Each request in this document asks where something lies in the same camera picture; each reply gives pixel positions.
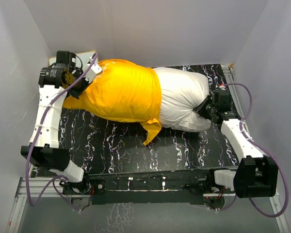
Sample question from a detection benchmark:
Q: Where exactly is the white pillow insert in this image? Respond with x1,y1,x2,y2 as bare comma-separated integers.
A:
154,67,211,133

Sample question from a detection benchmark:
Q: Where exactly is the yellow Pikachu pillowcase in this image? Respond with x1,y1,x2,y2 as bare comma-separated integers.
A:
63,59,162,146

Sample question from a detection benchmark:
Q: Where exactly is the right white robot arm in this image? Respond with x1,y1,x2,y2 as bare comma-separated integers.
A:
182,89,278,198

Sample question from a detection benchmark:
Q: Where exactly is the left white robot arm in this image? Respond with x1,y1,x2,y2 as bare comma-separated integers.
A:
20,50,102,194

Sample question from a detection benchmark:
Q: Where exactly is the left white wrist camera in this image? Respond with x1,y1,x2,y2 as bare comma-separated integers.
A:
83,57,103,84

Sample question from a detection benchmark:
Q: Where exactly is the small whiteboard wooden frame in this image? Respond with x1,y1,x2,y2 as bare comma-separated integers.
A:
48,50,96,65

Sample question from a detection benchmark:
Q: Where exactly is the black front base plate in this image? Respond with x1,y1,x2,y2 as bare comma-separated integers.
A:
60,169,223,205

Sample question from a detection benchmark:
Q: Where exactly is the aluminium frame rail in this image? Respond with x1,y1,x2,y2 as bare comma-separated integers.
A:
7,64,291,233

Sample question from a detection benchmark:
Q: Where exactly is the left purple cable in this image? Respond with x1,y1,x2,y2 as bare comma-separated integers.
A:
25,52,99,211

